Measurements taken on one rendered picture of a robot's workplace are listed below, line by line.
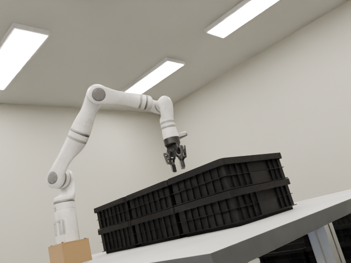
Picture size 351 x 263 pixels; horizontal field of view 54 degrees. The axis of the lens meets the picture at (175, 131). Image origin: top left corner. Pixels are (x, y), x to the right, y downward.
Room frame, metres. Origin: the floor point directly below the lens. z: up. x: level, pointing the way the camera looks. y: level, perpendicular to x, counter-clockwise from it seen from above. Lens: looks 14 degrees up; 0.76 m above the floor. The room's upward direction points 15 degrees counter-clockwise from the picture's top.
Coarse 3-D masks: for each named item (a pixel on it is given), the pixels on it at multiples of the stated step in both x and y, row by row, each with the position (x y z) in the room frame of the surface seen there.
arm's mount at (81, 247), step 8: (80, 240) 1.52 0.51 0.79; (88, 240) 1.54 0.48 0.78; (48, 248) 1.54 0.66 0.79; (56, 248) 1.48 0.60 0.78; (64, 248) 1.46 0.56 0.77; (72, 248) 1.49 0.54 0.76; (80, 248) 1.51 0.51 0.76; (88, 248) 1.54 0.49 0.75; (56, 256) 1.49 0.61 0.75; (64, 256) 1.46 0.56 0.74; (72, 256) 1.48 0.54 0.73; (80, 256) 1.51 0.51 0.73; (88, 256) 1.53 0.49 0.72
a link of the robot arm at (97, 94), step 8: (96, 88) 1.41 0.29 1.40; (104, 88) 1.43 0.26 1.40; (88, 96) 1.42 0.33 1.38; (96, 96) 1.42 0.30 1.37; (104, 96) 1.44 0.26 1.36; (112, 96) 1.45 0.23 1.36; (120, 96) 1.47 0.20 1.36; (128, 96) 1.49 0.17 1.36; (136, 96) 1.51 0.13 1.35; (144, 96) 1.53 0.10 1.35; (120, 104) 1.49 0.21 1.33; (128, 104) 1.51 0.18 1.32; (136, 104) 1.52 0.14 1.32; (144, 104) 1.53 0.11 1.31
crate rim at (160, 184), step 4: (156, 184) 1.42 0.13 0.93; (160, 184) 1.40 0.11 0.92; (164, 184) 1.39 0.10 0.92; (168, 184) 1.39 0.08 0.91; (144, 188) 1.48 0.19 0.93; (148, 188) 1.46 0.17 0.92; (152, 188) 1.44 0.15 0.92; (156, 188) 1.42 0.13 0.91; (136, 192) 1.52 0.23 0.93; (140, 192) 1.50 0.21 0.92; (144, 192) 1.48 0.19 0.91; (148, 192) 1.46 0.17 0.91; (128, 196) 1.56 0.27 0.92; (132, 196) 1.54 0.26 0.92; (136, 196) 1.52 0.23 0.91; (128, 200) 1.60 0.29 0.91
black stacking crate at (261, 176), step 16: (272, 160) 1.39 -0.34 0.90; (192, 176) 1.29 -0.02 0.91; (208, 176) 1.23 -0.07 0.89; (224, 176) 1.18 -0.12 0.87; (240, 176) 1.24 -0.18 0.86; (256, 176) 1.29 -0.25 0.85; (272, 176) 1.37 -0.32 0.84; (176, 192) 1.36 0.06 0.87; (192, 192) 1.29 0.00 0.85; (208, 192) 1.25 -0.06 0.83
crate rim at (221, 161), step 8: (216, 160) 1.18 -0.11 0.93; (224, 160) 1.18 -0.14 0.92; (232, 160) 1.21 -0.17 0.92; (240, 160) 1.24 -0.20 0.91; (248, 160) 1.27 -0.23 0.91; (256, 160) 1.31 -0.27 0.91; (200, 168) 1.24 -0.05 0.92; (208, 168) 1.21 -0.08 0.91; (176, 176) 1.33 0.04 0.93; (184, 176) 1.30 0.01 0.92
